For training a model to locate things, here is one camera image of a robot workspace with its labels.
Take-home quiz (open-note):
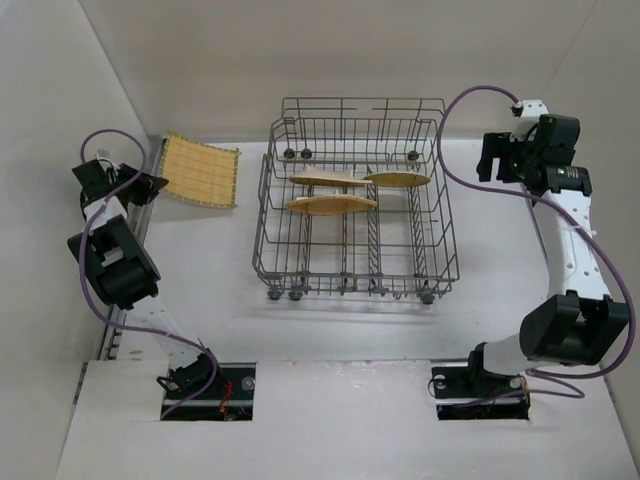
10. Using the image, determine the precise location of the rectangular woven bamboo plate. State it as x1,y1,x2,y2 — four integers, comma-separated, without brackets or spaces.
159,131,240,209

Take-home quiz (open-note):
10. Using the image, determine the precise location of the round woven bamboo plate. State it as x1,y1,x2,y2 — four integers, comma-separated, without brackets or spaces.
364,171,431,188

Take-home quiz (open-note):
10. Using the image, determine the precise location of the shovel-shaped woven bamboo plate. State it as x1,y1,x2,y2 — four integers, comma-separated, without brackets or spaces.
288,167,373,188

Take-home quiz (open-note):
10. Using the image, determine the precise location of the square woven bamboo plate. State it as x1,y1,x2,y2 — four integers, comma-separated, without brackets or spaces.
286,194,377,216

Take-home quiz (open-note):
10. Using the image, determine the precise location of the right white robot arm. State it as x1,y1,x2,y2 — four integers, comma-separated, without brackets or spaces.
469,111,631,377

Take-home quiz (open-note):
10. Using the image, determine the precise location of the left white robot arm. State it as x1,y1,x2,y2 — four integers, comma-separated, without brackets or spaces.
67,158,221,397

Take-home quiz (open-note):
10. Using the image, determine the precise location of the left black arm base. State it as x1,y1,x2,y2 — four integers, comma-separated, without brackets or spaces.
158,363,257,422

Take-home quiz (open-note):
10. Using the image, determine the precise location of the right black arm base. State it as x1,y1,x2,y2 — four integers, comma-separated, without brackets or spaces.
428,360,530,421

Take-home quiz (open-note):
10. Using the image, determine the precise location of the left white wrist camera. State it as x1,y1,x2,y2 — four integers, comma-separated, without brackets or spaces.
96,155,120,173

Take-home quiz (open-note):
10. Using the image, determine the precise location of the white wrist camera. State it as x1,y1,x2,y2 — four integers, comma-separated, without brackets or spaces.
96,155,120,173
510,99,549,142

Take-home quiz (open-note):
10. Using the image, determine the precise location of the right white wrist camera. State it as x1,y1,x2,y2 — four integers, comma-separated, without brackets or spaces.
510,99,549,142

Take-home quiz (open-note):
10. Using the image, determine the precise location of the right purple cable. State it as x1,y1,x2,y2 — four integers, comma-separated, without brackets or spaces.
436,85,637,407

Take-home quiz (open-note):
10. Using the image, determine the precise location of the purple cable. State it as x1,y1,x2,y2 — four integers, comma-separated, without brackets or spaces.
79,129,222,419
436,85,637,407

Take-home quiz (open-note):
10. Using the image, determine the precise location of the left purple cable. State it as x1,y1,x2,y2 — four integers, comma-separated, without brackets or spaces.
79,129,222,419

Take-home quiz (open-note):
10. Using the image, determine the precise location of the grey wire dish rack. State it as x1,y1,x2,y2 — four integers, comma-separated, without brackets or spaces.
252,97,460,304

